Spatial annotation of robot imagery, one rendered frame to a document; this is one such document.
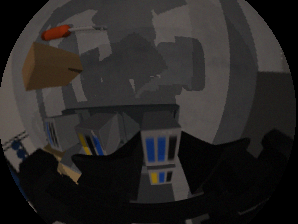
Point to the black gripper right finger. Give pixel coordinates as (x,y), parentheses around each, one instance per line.
(200,159)

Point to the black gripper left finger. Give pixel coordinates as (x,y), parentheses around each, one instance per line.
(124,165)

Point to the red-handled screwdriver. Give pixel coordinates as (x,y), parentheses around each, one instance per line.
(63,31)

